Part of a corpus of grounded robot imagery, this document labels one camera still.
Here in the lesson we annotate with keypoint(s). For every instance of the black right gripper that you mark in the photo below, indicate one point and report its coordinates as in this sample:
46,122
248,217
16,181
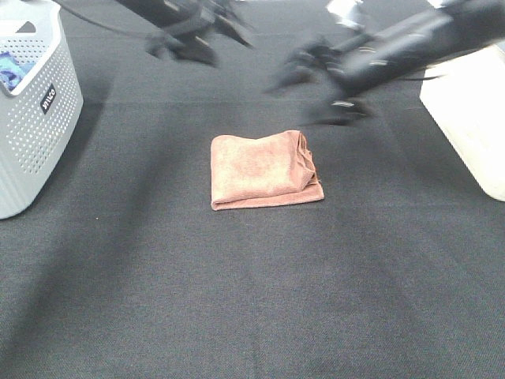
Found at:
355,67

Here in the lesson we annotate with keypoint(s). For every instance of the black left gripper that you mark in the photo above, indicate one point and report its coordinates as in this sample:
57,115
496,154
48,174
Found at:
183,39

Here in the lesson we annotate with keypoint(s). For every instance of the brown square towel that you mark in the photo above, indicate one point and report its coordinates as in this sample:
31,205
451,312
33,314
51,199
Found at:
266,172

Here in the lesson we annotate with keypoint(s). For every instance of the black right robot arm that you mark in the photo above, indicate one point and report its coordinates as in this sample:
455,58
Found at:
435,35

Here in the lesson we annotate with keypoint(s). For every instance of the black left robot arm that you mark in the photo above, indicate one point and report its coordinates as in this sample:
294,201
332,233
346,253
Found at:
166,13

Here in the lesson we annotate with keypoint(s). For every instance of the white plastic bin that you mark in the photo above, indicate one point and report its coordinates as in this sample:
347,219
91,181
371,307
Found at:
465,97

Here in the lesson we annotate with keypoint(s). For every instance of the grey perforated laundry basket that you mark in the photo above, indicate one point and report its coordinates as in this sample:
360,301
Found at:
39,116

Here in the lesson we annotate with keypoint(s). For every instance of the blue cloth in basket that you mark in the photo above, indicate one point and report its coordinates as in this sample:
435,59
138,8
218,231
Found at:
12,71

